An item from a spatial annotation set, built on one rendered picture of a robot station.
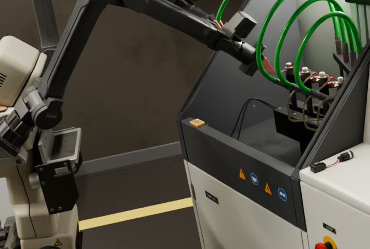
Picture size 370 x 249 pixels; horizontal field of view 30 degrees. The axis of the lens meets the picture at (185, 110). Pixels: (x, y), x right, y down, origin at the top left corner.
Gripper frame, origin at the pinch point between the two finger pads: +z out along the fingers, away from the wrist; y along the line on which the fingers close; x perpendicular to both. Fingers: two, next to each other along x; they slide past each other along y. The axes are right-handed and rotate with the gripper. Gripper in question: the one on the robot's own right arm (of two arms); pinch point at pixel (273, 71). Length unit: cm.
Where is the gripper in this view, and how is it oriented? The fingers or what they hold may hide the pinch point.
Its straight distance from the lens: 214.0
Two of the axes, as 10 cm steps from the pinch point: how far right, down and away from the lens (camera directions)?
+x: -2.5, -2.9, 9.2
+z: 8.1, 4.7, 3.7
